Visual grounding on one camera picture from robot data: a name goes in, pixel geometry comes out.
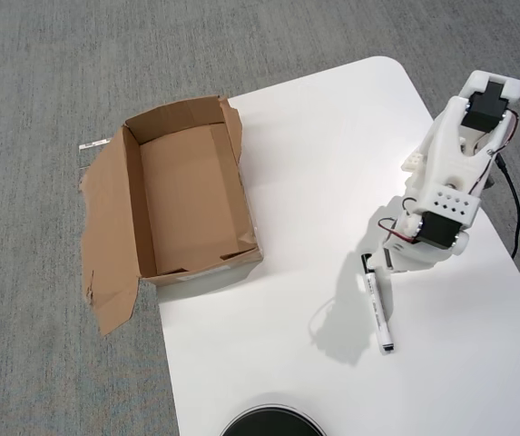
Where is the black round disc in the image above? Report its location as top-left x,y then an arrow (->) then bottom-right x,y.
220,392 -> 329,436

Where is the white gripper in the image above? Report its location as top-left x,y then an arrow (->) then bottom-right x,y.
367,247 -> 388,276

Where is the black power cable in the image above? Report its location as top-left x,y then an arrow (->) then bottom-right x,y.
492,153 -> 520,261

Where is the white paper strip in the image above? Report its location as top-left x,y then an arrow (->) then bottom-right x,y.
78,139 -> 113,152

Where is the white marker pen black cap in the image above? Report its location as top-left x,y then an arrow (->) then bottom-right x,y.
358,253 -> 397,356

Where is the open brown cardboard box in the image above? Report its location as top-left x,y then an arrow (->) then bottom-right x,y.
77,94 -> 265,337

